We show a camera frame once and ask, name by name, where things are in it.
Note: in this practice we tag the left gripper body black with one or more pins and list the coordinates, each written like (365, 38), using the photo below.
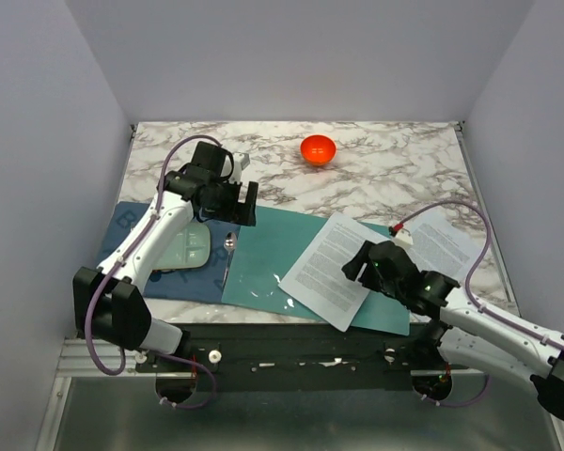
(225, 200)

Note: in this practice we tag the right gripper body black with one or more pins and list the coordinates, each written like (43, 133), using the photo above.
(371, 279)

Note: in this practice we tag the printed paper sheet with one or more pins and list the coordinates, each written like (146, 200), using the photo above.
(316, 279)

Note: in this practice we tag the teal file folder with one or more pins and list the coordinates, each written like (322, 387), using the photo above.
(265, 253)

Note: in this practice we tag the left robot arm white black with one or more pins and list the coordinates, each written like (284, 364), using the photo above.
(108, 300)

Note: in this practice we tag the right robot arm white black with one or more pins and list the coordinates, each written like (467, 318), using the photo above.
(536, 352)

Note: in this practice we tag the silver spoon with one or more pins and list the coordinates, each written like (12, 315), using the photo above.
(230, 247)

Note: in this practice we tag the light green divided plate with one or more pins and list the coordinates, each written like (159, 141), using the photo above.
(190, 249)

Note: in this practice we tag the printed paper stack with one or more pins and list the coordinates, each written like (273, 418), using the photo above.
(439, 246)

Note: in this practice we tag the blue cloth placemat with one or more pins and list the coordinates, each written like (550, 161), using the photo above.
(203, 284)

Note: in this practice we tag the orange bowl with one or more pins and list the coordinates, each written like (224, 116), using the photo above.
(318, 149)

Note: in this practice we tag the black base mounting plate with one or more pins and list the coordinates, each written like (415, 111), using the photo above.
(313, 357)

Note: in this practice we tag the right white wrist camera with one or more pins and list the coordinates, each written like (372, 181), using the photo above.
(401, 236)

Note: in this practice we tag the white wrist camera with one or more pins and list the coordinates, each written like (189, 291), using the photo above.
(401, 236)
(241, 161)

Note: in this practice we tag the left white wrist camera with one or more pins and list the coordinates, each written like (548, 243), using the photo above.
(241, 161)

